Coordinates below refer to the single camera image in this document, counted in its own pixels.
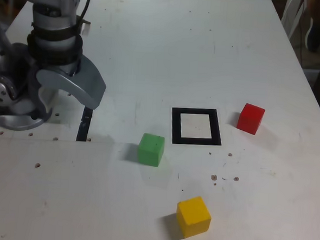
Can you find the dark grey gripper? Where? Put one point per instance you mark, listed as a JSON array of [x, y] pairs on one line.
[[68, 66]]

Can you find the green cube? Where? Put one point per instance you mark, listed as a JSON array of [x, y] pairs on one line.
[[150, 152]]

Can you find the yellow cube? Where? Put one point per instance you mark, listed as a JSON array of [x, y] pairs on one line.
[[193, 217]]

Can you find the red cube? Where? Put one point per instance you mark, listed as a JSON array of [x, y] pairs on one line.
[[249, 120]]

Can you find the black tape square outline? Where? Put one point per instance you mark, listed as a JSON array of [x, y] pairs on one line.
[[176, 126]]

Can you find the black tape strip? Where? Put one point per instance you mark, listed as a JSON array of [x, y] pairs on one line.
[[83, 129]]

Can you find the white background frame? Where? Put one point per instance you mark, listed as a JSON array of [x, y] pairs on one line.
[[291, 13]]

